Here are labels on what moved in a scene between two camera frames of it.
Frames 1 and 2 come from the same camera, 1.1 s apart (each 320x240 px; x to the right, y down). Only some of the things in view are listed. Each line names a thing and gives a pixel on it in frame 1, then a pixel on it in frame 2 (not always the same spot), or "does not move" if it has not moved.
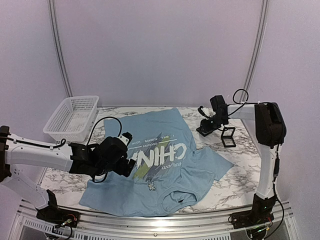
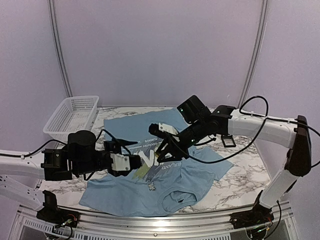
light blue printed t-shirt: x=171 y=173 does not move
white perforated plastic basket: x=73 y=119 does not move
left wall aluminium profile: x=58 y=49 does not move
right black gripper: x=203 y=123 → x=179 y=152
